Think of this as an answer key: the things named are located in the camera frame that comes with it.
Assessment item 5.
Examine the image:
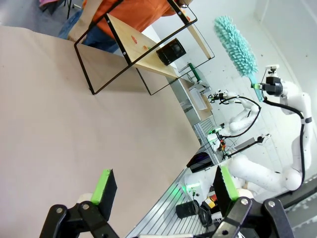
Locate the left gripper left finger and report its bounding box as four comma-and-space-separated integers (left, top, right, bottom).
39, 169, 119, 238

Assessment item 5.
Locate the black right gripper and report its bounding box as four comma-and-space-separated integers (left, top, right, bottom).
251, 76, 283, 97

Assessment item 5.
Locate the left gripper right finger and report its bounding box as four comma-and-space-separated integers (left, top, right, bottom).
210, 165, 298, 238

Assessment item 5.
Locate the teal microfiber duster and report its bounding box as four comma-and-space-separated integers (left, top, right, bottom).
214, 15, 264, 103

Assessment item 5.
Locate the person's right forearm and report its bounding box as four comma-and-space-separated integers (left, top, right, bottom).
67, 0, 101, 42

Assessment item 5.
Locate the white robot base green light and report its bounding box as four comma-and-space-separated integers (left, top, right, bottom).
207, 126, 223, 151

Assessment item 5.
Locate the person's left hand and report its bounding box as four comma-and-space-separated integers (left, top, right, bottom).
174, 0, 193, 8

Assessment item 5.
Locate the emergency stop button box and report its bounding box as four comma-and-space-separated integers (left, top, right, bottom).
202, 194, 218, 209

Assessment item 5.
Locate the black electronics box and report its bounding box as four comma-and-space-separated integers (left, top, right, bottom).
186, 153, 214, 174

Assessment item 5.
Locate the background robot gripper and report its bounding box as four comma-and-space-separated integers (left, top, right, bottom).
208, 91, 228, 105

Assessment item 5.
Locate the black cylinder container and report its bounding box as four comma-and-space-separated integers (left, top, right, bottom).
175, 200, 198, 219

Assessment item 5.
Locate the white side desk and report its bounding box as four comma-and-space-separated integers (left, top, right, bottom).
170, 74, 214, 119

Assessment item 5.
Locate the black cylindrical cup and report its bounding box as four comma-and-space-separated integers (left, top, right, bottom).
156, 38, 186, 66

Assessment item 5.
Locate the person in orange hoodie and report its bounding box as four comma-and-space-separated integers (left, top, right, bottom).
58, 0, 174, 54

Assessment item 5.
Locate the black background robot cable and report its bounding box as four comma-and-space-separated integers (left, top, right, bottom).
219, 96, 263, 137

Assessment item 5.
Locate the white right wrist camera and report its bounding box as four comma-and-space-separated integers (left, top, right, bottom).
265, 64, 280, 78

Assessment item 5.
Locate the black cable bundle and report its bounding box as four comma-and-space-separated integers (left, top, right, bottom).
194, 199, 216, 227

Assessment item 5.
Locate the green metal post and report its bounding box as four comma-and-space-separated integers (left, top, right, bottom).
187, 62, 203, 82

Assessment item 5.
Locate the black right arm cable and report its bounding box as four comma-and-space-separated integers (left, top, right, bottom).
262, 98, 310, 179

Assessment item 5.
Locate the black frame wooden shelf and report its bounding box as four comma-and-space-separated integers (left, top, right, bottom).
74, 0, 215, 96

